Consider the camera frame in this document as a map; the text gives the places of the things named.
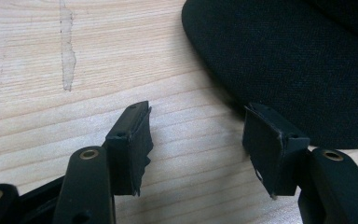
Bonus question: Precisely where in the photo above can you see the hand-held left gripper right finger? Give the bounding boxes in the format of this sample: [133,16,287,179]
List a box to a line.
[241,102,358,224]

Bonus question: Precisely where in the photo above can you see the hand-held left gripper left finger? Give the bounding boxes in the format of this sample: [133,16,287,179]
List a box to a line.
[51,100,155,224]

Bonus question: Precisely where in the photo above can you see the black cloth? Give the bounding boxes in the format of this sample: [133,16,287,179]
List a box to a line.
[181,0,358,150]

